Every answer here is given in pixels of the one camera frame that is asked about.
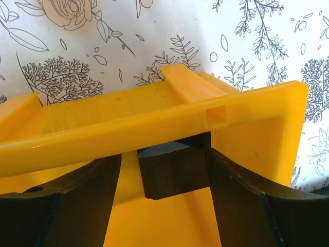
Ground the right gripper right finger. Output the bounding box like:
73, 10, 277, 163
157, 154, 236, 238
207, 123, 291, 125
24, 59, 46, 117
206, 148, 328, 246

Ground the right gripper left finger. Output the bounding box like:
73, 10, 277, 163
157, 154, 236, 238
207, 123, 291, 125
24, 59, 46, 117
1, 154, 122, 246

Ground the dark credit card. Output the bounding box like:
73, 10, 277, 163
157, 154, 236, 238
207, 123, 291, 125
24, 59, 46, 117
137, 132, 211, 200

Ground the yellow plastic bin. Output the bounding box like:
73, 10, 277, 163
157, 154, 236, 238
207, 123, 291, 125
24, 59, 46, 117
1, 64, 308, 246

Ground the floral table mat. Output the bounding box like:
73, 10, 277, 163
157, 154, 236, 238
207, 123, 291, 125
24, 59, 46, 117
1, 1, 328, 192

